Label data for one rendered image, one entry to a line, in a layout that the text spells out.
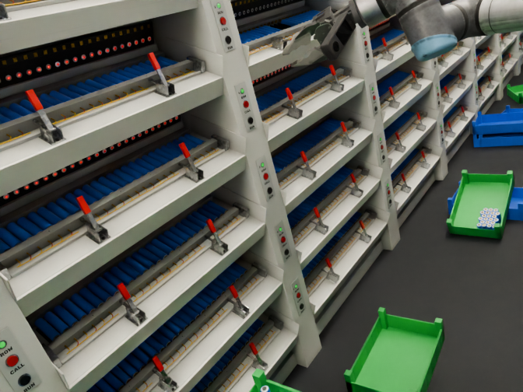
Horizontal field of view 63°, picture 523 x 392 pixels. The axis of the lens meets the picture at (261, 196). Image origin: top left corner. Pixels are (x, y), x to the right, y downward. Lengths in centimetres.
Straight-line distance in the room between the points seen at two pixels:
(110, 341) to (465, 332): 107
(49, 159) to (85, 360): 39
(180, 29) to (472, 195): 150
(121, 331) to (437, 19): 94
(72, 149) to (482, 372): 120
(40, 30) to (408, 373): 125
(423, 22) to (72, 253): 86
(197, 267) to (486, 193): 145
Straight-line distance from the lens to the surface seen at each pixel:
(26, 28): 83
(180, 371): 111
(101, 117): 89
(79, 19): 88
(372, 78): 172
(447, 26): 108
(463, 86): 287
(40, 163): 81
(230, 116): 109
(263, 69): 119
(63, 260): 86
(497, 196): 212
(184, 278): 103
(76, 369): 94
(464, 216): 207
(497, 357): 149
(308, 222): 147
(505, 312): 163
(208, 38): 106
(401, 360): 147
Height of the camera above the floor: 106
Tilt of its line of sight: 23 degrees down
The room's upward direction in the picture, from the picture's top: 16 degrees counter-clockwise
